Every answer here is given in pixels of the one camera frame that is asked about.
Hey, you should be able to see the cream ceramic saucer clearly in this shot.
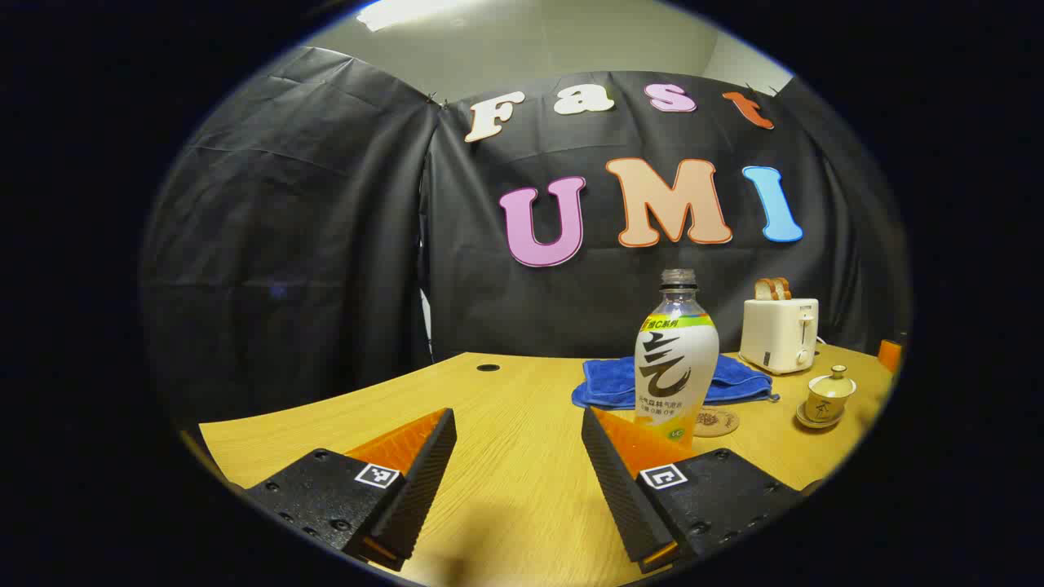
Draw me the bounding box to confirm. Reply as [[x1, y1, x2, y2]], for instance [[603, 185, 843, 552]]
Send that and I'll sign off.
[[795, 404, 847, 430]]

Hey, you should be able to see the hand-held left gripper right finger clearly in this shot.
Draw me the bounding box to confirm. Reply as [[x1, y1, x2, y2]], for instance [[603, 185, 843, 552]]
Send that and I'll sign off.
[[581, 406, 804, 574]]

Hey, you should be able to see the white label water bottle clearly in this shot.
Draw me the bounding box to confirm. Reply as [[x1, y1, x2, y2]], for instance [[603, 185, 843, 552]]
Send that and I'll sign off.
[[635, 269, 720, 449]]

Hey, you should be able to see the black backdrop cloth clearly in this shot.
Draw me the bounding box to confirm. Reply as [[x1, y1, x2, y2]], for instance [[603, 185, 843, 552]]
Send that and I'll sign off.
[[139, 45, 910, 425]]

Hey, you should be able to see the white toaster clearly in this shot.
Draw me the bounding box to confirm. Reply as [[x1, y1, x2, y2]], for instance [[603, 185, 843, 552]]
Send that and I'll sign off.
[[740, 298, 821, 376]]

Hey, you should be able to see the cream ceramic teacup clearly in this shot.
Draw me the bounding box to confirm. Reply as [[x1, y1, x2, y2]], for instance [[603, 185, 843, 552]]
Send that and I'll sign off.
[[805, 390, 851, 424]]

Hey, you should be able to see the round brown coaster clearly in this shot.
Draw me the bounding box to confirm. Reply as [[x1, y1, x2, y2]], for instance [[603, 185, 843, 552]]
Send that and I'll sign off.
[[693, 408, 741, 439]]

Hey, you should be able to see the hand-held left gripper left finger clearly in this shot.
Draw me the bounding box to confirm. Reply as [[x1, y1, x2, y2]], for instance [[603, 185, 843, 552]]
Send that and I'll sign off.
[[245, 408, 458, 572]]

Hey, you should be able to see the blue towel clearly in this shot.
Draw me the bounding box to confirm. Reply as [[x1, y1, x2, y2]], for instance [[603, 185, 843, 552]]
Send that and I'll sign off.
[[571, 355, 780, 410]]

